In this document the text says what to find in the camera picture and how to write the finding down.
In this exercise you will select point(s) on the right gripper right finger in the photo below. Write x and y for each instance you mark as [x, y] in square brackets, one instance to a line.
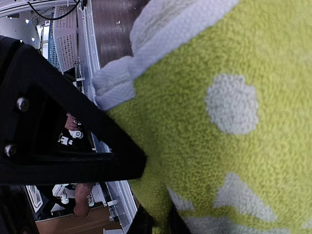
[178, 219]

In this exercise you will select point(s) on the person forearm in background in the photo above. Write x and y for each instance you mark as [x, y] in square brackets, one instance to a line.
[82, 191]

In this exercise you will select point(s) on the perforated storage crate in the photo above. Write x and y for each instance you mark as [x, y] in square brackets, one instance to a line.
[63, 43]

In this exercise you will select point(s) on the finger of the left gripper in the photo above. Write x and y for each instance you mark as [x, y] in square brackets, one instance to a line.
[32, 94]

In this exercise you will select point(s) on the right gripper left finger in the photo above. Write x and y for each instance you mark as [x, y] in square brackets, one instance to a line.
[142, 223]

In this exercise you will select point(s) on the green patterned towel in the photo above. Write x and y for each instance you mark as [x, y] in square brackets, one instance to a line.
[218, 94]

